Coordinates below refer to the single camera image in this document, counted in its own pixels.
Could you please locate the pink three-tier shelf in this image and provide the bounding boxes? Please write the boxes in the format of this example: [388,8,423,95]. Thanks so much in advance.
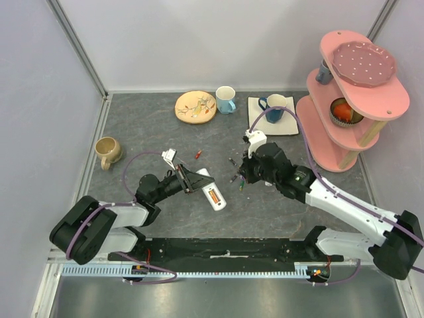
[296,30,409,172]

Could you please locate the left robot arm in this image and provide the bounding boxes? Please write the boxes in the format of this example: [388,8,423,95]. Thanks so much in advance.
[49,164,215,265]

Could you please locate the yellow floral plate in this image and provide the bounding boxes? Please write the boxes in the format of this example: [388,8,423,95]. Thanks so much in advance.
[174,91,217,125]

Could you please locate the beige ceramic mug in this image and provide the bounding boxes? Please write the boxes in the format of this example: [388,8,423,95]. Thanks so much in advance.
[95,136,123,171]

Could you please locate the light blue mug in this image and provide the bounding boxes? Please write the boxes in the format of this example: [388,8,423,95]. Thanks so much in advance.
[215,86,236,115]

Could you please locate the grey blue cup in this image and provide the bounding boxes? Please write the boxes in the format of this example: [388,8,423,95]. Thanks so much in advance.
[315,60,333,85]

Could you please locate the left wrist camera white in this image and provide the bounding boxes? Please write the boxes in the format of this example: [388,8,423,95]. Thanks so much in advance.
[162,148,177,170]

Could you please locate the white slotted cable duct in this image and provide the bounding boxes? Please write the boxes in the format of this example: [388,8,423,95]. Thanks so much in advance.
[61,264,329,279]

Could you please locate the bowl with fruit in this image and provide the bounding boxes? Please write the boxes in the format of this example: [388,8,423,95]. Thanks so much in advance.
[329,97,364,127]

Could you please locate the red battery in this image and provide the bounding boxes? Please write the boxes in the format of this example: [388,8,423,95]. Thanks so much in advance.
[195,150,202,160]

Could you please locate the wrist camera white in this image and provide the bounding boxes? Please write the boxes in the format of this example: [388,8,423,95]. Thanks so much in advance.
[244,129,267,159]
[162,148,177,170]

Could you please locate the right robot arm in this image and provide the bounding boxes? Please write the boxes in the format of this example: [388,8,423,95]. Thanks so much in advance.
[239,141,423,280]

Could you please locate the orange battery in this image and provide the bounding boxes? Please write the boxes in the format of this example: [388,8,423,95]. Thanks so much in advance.
[209,189,221,205]

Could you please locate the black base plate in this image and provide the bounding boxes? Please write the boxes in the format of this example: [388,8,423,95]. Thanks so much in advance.
[128,238,344,272]

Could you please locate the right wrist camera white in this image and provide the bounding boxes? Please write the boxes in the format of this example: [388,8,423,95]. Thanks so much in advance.
[244,129,267,159]

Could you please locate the white square plate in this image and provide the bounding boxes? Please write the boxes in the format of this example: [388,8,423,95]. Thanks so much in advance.
[248,97,299,136]

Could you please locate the pink dotted plate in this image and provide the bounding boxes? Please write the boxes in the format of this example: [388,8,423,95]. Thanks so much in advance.
[331,41,397,88]

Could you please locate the white remote control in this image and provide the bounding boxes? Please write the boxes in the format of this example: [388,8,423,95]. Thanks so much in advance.
[201,182,227,211]

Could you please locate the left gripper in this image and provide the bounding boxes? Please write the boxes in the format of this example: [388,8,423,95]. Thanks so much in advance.
[152,162,215,203]

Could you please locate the dark blue mug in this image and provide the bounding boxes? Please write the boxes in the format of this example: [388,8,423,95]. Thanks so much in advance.
[258,94,288,124]

